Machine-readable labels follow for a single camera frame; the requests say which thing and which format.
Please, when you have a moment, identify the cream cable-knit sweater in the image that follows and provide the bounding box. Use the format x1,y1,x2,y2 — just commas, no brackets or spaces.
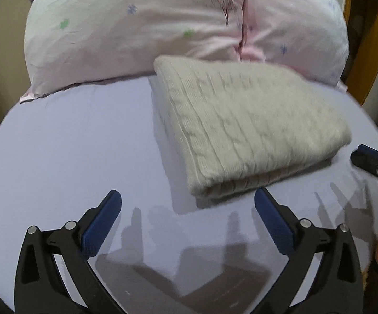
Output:
153,55,351,199

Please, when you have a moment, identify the wooden headboard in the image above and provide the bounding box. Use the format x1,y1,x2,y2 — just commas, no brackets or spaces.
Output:
338,0,378,105

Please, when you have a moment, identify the pink floral pillow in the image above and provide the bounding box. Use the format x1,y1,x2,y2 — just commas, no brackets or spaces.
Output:
21,0,349,102

